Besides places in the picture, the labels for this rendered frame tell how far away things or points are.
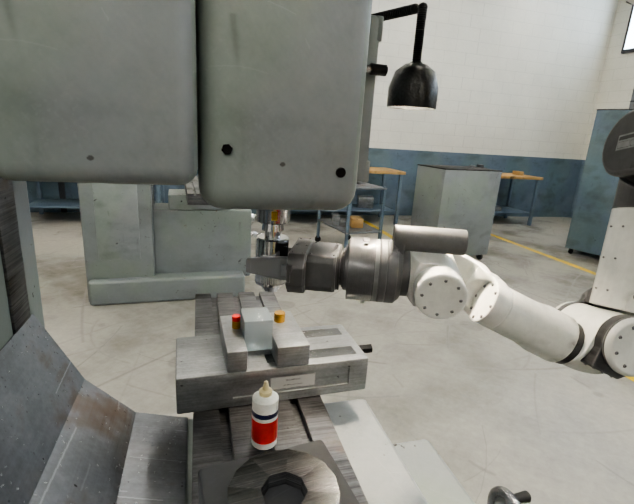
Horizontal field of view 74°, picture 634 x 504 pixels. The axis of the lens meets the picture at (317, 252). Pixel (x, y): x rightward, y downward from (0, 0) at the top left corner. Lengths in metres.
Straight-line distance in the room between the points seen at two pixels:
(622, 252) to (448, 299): 0.27
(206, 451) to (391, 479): 0.31
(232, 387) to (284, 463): 0.39
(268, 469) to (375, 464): 0.45
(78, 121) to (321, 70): 0.25
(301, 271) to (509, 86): 8.60
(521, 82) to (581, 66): 1.35
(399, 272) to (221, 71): 0.32
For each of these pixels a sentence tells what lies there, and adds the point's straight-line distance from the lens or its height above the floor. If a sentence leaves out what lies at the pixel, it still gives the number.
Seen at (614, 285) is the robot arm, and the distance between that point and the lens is 0.71.
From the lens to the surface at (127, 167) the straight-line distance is 0.46.
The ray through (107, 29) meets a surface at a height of 1.48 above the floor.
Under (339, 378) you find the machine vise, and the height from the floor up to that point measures 0.96.
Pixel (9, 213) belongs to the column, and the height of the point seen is 1.26.
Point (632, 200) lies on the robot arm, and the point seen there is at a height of 1.34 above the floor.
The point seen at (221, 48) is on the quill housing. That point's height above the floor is 1.48.
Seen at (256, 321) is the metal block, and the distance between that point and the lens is 0.77.
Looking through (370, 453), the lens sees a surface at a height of 0.85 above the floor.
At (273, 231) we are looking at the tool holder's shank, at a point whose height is 1.27.
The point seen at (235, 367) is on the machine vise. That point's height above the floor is 1.01.
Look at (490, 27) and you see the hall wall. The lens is 8.84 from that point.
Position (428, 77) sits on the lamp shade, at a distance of 0.65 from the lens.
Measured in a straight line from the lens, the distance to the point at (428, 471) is 1.03.
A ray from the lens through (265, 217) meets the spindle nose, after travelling 0.57.
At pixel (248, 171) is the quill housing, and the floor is 1.36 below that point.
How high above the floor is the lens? 1.40
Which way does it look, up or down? 16 degrees down
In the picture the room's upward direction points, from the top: 4 degrees clockwise
